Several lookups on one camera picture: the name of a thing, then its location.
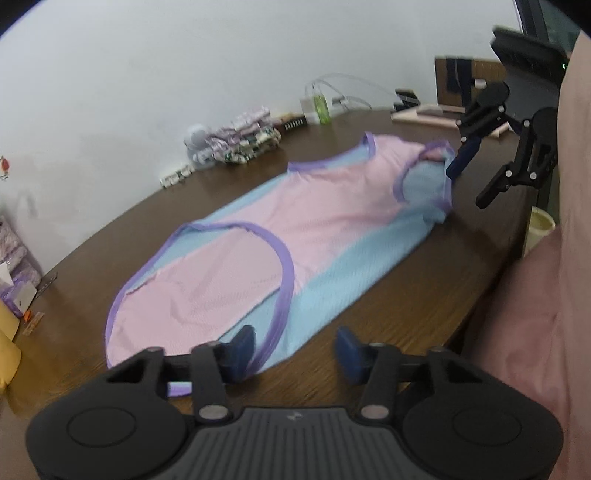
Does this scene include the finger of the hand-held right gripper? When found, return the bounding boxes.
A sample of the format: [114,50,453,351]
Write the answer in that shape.
[475,120,558,210]
[445,98,511,181]

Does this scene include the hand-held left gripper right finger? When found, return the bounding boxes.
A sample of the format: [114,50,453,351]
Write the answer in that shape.
[335,325,491,424]

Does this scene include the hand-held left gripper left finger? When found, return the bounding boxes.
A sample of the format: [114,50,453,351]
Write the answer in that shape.
[99,325,256,424]

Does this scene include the pink and blue sleeveless top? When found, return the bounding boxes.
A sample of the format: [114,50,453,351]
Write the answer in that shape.
[105,132,455,398]

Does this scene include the person's right forearm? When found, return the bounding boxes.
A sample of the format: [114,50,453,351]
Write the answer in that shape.
[556,28,591,232]

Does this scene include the brown board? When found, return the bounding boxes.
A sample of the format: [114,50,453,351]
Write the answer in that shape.
[434,55,509,114]

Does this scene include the pink board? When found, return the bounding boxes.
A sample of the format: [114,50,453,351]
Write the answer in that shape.
[392,105,509,139]

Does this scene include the cream cup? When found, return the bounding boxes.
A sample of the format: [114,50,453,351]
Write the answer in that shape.
[524,206,557,257]

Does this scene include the small white power strip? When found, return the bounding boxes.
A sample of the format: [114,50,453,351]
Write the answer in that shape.
[159,167,195,189]

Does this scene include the cream floral folded garment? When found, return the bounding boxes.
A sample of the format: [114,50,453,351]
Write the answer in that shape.
[216,129,282,164]

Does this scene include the pink floral folded garment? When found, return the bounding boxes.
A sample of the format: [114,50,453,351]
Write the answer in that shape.
[208,106,275,141]

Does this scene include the purple tissue box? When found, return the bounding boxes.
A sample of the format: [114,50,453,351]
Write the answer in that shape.
[0,263,38,319]

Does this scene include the dark window frame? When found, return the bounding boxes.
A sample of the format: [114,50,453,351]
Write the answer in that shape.
[515,0,583,51]

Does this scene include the white charging cable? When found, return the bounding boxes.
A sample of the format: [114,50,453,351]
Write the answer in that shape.
[305,73,372,110]

